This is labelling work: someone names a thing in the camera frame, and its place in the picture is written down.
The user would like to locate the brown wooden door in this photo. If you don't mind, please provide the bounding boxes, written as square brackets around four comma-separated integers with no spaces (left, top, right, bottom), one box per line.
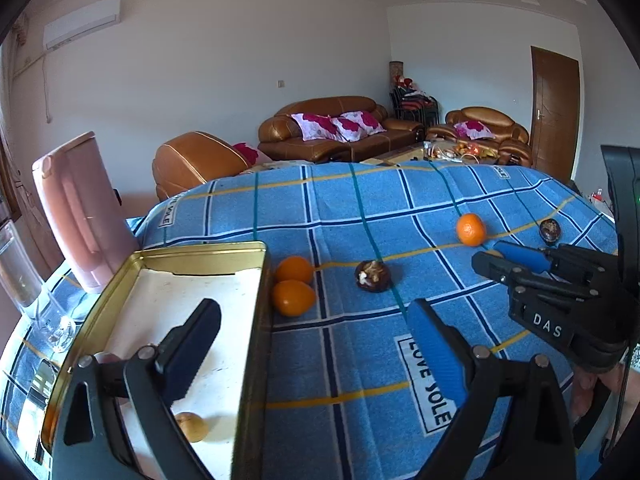
[529,46,582,183]

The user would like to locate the dark mangosteen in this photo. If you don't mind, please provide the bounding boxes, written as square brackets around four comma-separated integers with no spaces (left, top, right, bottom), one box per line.
[354,260,392,293]
[539,219,563,246]

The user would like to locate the person's right hand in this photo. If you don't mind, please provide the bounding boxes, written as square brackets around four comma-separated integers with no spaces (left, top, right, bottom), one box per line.
[572,365,608,423]

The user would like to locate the brown leather armchair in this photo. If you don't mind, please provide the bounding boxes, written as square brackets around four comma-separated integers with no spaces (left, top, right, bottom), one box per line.
[152,131,273,201]
[426,106,533,166]

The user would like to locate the wooden coffee table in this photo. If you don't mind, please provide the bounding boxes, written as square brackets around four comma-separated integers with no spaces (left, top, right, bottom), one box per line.
[360,141,501,166]

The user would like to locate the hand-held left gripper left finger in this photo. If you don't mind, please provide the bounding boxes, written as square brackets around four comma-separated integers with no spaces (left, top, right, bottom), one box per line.
[50,298,223,480]

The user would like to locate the white red floral pillow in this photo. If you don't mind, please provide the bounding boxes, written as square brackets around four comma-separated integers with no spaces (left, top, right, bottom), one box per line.
[331,110,386,143]
[231,142,273,167]
[454,120,496,140]
[291,112,337,142]

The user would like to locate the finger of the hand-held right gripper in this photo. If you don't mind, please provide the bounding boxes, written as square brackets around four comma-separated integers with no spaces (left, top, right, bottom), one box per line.
[495,241,621,286]
[472,251,591,306]

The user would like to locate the clear glass water bottle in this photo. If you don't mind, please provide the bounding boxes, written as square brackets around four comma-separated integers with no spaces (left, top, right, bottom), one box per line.
[0,220,77,353]

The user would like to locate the black smartphone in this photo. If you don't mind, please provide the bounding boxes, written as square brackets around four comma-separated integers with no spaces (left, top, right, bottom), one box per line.
[17,357,63,461]

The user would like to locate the brown leather three-seat sofa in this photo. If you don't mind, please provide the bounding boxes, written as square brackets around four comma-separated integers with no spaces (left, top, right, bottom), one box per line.
[258,95,426,163]

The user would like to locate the stack of dark chairs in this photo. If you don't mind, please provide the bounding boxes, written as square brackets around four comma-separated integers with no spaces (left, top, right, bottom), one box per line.
[390,85,440,126]

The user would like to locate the pink electric kettle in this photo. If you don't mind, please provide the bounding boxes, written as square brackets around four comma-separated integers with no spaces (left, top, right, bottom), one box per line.
[32,131,141,294]

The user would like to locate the white wall air conditioner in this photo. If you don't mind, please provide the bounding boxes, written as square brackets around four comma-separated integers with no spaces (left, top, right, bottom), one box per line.
[42,0,122,51]

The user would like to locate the blue plaid tablecloth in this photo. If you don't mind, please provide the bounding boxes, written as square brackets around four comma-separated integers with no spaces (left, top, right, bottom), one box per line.
[0,160,626,480]

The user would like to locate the gold metal tin tray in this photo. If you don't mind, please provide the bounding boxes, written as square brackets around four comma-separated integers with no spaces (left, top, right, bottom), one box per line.
[39,241,273,480]

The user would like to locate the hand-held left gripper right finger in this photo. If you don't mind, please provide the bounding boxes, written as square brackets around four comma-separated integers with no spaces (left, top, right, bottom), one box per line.
[406,298,578,480]

